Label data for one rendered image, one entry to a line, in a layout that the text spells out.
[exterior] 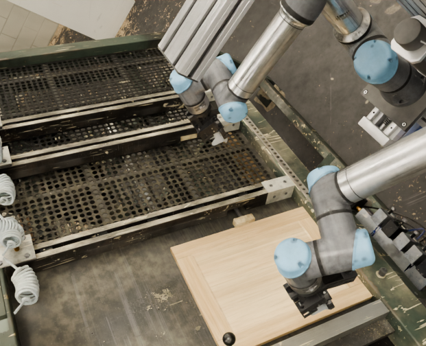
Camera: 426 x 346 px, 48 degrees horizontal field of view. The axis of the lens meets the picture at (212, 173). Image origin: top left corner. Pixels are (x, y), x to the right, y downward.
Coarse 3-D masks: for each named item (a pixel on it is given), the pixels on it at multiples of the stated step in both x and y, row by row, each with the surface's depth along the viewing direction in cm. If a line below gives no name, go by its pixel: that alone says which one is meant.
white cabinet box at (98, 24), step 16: (16, 0) 440; (32, 0) 446; (48, 0) 453; (64, 0) 459; (80, 0) 466; (96, 0) 473; (112, 0) 480; (128, 0) 488; (48, 16) 463; (64, 16) 470; (80, 16) 477; (96, 16) 484; (112, 16) 492; (80, 32) 488; (96, 32) 495; (112, 32) 503
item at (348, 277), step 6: (348, 270) 111; (354, 270) 112; (324, 276) 110; (330, 276) 110; (336, 276) 110; (342, 276) 110; (348, 276) 110; (354, 276) 111; (324, 282) 108; (330, 282) 109; (336, 282) 109; (342, 282) 110; (348, 282) 112; (324, 288) 109
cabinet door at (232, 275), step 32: (256, 224) 180; (288, 224) 182; (192, 256) 167; (224, 256) 168; (256, 256) 170; (192, 288) 157; (224, 288) 159; (256, 288) 160; (352, 288) 164; (224, 320) 150; (256, 320) 152; (288, 320) 152
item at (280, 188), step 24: (240, 192) 184; (264, 192) 186; (288, 192) 192; (144, 216) 170; (168, 216) 172; (192, 216) 174; (216, 216) 181; (24, 240) 153; (72, 240) 160; (96, 240) 161; (120, 240) 165; (0, 264) 145; (24, 264) 152; (48, 264) 157
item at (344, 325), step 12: (348, 312) 154; (360, 312) 155; (372, 312) 155; (384, 312) 156; (324, 324) 150; (336, 324) 151; (348, 324) 151; (360, 324) 152; (300, 336) 146; (312, 336) 147; (324, 336) 147; (336, 336) 149
